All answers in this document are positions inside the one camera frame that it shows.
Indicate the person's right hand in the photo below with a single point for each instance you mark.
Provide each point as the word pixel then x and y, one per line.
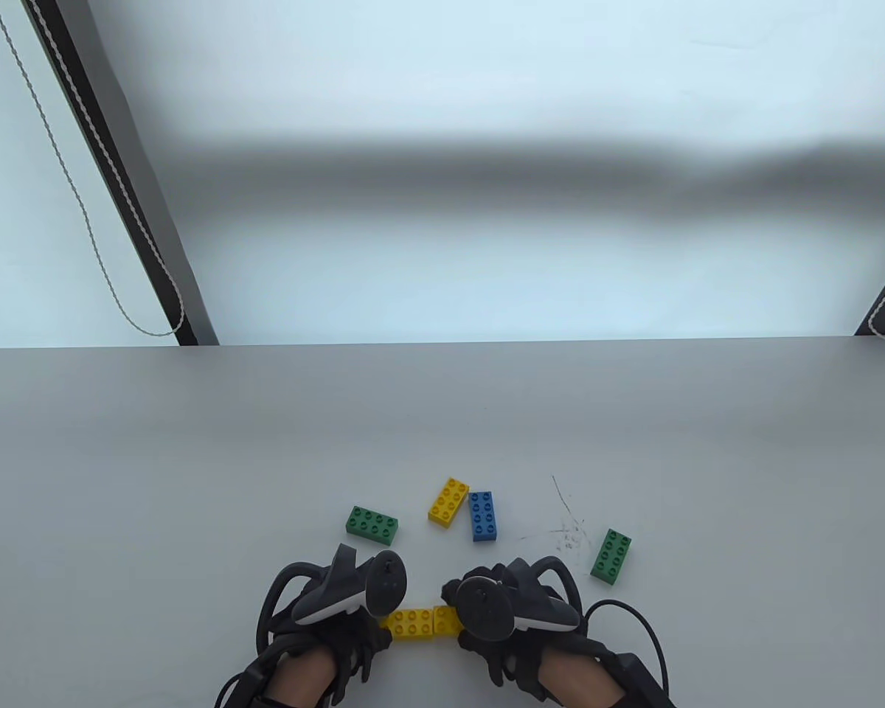
pixel 487 649

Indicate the person's left hand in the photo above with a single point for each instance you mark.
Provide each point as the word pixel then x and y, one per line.
pixel 358 649

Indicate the green lego brick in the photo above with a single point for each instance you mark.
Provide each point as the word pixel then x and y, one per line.
pixel 611 557
pixel 372 525

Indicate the blue lego brick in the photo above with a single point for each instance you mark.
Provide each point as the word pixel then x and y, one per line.
pixel 484 516

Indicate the person's left forearm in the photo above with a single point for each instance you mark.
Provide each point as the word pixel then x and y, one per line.
pixel 302 682

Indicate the person's right forearm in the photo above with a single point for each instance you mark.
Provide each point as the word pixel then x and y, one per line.
pixel 582 682

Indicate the black right hand controller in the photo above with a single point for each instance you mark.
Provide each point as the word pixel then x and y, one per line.
pixel 487 608

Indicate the black hand controller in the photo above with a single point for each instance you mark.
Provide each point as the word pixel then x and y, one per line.
pixel 487 608
pixel 339 590

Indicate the black left hand controller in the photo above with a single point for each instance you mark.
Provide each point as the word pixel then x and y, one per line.
pixel 339 590

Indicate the black left wrist camera unit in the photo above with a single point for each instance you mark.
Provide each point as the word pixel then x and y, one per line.
pixel 247 682

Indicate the black wrist camera unit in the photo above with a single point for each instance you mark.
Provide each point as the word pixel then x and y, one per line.
pixel 247 682
pixel 641 678

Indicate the black right wrist camera unit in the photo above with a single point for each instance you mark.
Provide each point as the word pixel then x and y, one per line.
pixel 641 678

